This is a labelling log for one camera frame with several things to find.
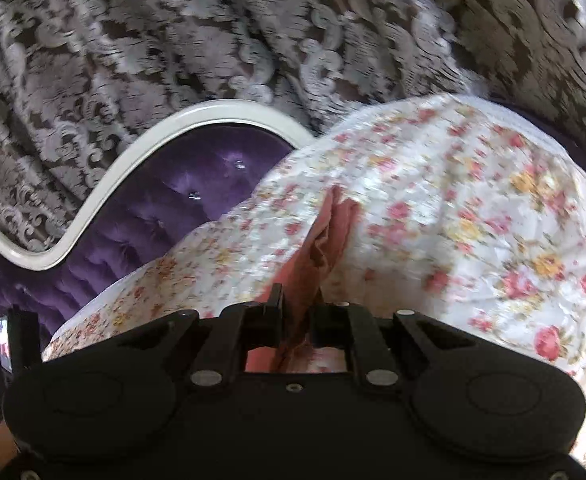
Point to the rust red pants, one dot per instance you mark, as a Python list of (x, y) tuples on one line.
[(301, 278)]

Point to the grey damask curtain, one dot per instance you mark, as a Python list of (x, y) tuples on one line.
[(80, 80)]

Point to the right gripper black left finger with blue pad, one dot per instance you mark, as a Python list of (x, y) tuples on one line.
[(223, 343)]

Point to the person's left hand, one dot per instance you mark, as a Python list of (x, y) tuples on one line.
[(9, 449)]

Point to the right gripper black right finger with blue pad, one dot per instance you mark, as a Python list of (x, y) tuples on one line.
[(353, 330)]

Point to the floral white bedsheet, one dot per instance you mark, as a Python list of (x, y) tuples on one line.
[(468, 213)]

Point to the purple tufted white-framed headboard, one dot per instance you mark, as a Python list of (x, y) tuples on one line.
[(189, 169)]

